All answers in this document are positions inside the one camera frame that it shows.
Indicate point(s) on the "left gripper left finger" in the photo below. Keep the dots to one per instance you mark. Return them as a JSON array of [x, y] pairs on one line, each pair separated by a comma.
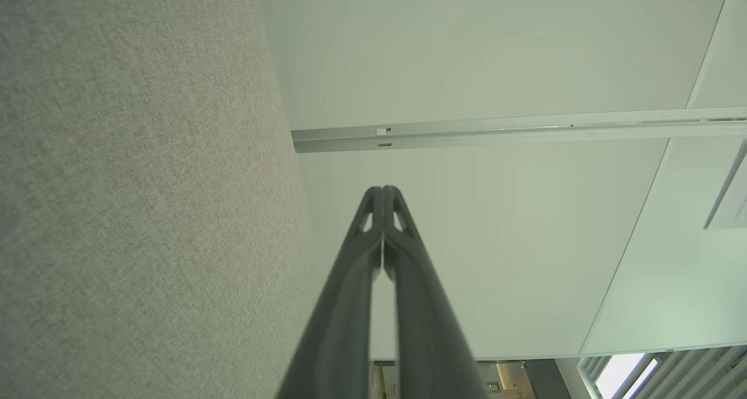
[[344, 305]]

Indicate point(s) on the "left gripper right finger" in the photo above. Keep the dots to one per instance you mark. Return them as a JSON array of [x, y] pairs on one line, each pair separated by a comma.
[[423, 317]]

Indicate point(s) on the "grey slatted window blind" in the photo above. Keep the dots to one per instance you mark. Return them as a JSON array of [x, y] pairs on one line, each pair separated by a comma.
[[688, 375]]

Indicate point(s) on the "grey metal partition post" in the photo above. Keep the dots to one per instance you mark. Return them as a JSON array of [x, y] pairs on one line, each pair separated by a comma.
[[525, 129]]

